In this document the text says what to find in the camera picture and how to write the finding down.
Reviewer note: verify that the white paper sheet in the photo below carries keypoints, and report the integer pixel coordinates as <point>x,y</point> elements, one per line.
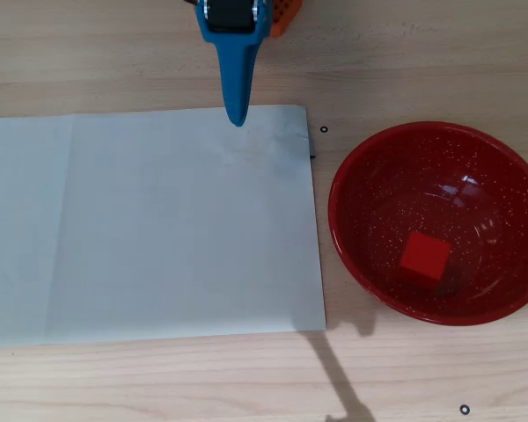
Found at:
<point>158,228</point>

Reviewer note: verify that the red speckled enamel bowl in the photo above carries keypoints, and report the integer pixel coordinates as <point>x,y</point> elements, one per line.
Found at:
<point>488,198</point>

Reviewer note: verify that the red cube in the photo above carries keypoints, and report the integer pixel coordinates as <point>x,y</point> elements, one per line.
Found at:
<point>424,259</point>

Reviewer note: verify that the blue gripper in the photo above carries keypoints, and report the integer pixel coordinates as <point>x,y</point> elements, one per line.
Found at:
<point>231,40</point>

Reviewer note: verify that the orange robot base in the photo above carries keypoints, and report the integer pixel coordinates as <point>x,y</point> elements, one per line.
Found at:
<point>283,17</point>

